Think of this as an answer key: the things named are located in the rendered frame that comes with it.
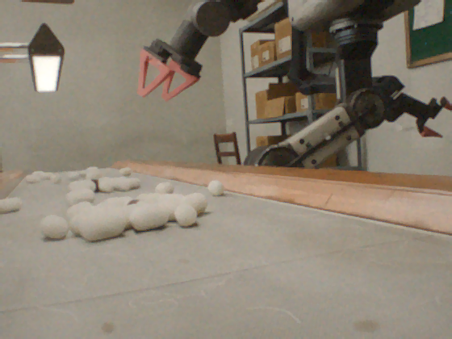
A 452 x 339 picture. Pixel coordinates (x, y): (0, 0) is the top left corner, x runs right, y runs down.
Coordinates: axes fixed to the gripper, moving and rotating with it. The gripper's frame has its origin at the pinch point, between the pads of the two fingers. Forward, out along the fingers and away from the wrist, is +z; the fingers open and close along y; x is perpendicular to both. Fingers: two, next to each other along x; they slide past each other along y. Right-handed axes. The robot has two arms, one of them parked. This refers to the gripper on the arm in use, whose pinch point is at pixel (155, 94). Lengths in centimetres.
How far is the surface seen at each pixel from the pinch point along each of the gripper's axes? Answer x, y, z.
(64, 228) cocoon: -20.5, -44.7, 4.0
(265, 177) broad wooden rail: -28.7, -21.0, -4.4
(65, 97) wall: 252, 335, 138
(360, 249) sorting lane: -39, -47, -10
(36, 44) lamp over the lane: 34.5, 6.6, 8.9
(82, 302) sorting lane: -29, -56, -2
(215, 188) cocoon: -24.2, -21.4, 0.7
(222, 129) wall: 108, 458, 81
